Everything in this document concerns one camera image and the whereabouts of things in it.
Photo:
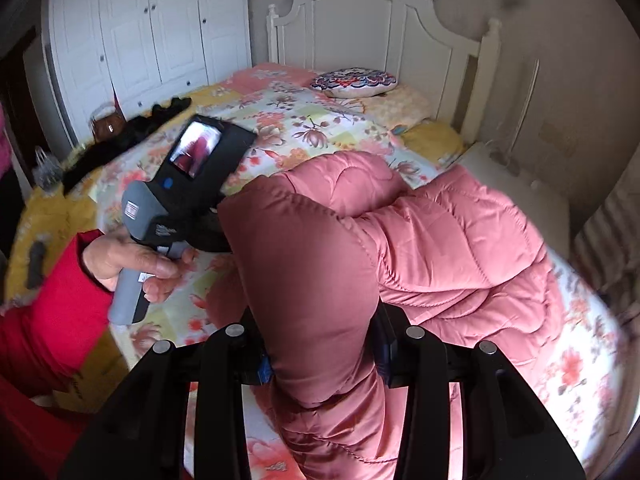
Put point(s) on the printed beige curtain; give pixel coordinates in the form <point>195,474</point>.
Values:
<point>610,240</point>

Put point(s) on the floral blanket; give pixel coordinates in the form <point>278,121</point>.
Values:
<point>300,125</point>

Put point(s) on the pink quilted jacket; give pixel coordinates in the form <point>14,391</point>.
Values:
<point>425,260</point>

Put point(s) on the beige pillow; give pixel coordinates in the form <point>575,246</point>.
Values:
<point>400,107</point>

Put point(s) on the black cloth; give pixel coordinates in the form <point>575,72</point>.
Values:
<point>125,135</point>

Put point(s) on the white bed headboard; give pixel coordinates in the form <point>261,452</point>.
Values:
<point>375,35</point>

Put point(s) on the white nightstand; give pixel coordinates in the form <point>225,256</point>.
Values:
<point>525,200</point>

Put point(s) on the white wardrobe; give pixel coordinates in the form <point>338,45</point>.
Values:
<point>150,35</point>

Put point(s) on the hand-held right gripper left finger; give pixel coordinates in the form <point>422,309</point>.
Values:
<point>262,371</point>

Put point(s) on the yellow pillow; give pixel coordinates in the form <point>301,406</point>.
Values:
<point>435,140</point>

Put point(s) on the yellow printed bedsheet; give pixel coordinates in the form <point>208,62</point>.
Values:
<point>50,210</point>

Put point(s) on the person's red jacket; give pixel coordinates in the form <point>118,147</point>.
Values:
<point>30,435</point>

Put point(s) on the brown round object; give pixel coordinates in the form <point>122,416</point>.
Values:
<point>107,127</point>

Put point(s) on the clear plastic object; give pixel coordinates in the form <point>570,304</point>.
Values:
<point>47,170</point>

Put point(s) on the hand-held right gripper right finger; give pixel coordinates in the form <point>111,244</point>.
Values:
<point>384,355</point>

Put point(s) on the white lamp pole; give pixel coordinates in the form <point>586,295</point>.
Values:
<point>525,110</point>

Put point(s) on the round patterned cushion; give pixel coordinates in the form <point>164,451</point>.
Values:
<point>352,82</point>

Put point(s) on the person's left hand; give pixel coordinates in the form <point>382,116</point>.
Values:
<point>110,257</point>

